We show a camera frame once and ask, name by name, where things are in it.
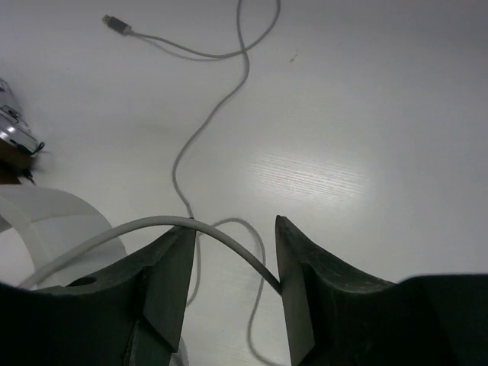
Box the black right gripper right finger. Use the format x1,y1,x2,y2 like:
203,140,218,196
275,216,487,365

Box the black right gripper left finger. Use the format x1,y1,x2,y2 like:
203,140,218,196
1,228,196,365

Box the grey headphone cable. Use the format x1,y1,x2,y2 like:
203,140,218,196
18,0,283,366

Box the white over-ear headphones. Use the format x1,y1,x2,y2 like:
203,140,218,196
1,185,127,289

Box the brown over-ear headphones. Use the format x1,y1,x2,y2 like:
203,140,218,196
1,79,45,185

